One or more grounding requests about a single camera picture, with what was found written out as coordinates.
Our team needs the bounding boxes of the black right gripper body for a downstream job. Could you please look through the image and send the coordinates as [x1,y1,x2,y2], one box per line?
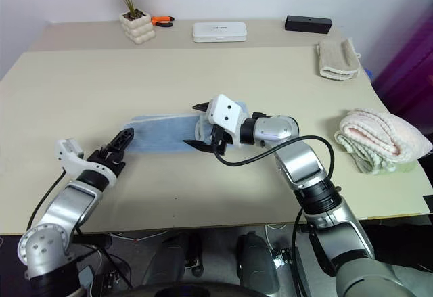
[209,124,235,156]

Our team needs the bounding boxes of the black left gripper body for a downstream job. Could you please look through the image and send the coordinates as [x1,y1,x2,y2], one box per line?
[86,143,127,178]

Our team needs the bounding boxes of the light blue towel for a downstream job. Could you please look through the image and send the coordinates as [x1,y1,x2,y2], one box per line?
[127,100,248,155]

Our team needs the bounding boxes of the beige folded towel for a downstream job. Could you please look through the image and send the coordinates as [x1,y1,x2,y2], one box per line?
[315,37,362,82]

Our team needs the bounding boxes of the pink white fluffy folded towel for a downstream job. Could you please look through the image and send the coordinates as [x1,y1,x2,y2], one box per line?
[334,107,433,176]

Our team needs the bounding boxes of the white flat case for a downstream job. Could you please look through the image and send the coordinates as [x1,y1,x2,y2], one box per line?
[191,21,248,44]

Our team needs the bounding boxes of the white bubbly plant pot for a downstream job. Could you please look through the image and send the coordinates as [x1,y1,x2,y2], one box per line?
[118,10,157,45]

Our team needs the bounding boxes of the dark grey rounded shape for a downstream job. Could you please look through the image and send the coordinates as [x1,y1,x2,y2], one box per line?
[235,231,282,297]

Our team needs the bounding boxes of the black rectangular box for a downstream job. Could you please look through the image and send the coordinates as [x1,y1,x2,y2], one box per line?
[283,14,334,35]

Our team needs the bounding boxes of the purple fabric panel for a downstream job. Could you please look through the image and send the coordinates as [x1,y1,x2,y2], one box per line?
[370,14,433,117]

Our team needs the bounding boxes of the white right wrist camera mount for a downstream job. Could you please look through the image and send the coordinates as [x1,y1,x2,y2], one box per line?
[204,94,250,150]

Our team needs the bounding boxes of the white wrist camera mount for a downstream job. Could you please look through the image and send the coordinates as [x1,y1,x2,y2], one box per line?
[204,94,250,150]
[55,137,118,187]

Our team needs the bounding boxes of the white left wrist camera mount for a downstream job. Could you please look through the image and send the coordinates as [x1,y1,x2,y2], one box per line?
[55,137,118,187]

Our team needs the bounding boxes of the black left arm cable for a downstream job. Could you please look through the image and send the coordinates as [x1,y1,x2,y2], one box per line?
[26,170,68,232]

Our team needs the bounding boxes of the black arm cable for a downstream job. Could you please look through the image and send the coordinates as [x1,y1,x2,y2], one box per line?
[26,170,68,232]
[214,135,336,297]

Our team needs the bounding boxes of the orange handled pliers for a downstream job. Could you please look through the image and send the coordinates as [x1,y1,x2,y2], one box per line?
[150,15,175,28]

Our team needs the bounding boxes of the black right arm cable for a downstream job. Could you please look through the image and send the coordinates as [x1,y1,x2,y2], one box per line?
[214,135,336,297]

